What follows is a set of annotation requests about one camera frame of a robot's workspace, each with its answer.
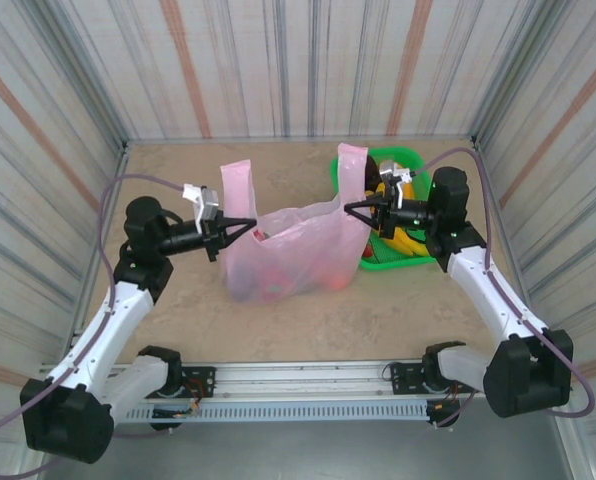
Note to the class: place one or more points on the bright red fake fruit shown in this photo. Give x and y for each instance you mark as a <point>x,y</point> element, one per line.
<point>260,235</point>

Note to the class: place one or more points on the pink printed plastic bag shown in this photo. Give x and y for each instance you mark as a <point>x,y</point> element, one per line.
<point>298,250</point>

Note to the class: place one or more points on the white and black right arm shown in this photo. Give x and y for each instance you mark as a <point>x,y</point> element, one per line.
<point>493,295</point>

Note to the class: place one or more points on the yellow fake lemon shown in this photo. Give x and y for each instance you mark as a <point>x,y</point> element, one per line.
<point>375,191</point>

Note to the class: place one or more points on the dark brown fake fruit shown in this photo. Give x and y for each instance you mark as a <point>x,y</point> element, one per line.
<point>372,162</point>
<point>375,176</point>

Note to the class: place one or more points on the green plastic basket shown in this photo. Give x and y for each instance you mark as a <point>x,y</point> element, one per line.
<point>398,264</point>

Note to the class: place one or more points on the grey metal lower shelf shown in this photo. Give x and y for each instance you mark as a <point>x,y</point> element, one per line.
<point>298,455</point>

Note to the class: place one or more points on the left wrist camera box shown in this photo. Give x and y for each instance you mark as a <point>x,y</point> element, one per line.
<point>209,204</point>

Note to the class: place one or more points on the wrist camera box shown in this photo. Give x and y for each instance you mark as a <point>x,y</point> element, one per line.
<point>209,204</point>
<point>390,172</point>

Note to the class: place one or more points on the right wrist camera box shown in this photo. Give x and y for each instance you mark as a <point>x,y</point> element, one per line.
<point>390,172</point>

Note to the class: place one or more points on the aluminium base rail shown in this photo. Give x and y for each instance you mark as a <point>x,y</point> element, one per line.
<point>303,377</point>

